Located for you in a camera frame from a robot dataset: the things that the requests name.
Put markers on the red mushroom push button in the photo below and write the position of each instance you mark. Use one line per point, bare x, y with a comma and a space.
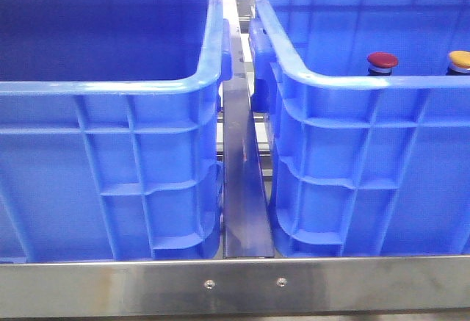
381, 63

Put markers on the yellow mushroom push button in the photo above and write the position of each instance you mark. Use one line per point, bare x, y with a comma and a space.
459, 63

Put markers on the right blue plastic crate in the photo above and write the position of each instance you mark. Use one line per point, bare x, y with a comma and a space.
364, 165

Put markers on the blue plastic crate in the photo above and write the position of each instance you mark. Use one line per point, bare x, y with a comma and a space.
108, 129
364, 165

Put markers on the left blue plastic crate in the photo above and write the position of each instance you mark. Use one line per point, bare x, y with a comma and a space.
108, 129

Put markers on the steel front shelf rail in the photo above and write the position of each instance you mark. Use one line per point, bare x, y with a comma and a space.
235, 286

